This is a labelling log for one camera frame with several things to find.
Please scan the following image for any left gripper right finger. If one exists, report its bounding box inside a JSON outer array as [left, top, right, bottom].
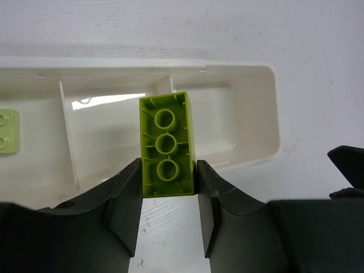
[[197, 160, 363, 272]]

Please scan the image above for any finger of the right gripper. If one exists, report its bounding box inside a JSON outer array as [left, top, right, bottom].
[[328, 146, 363, 189]]

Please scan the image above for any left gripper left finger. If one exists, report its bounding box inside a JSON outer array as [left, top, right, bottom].
[[1, 159, 142, 272]]

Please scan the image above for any lime green 2x4 lego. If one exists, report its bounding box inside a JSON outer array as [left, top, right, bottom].
[[139, 92, 196, 198]]

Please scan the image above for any white three-compartment tray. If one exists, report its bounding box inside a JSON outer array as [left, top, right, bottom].
[[1, 56, 280, 209]]

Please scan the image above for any lime green 2x2 lego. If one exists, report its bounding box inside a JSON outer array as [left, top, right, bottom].
[[0, 109, 20, 154]]

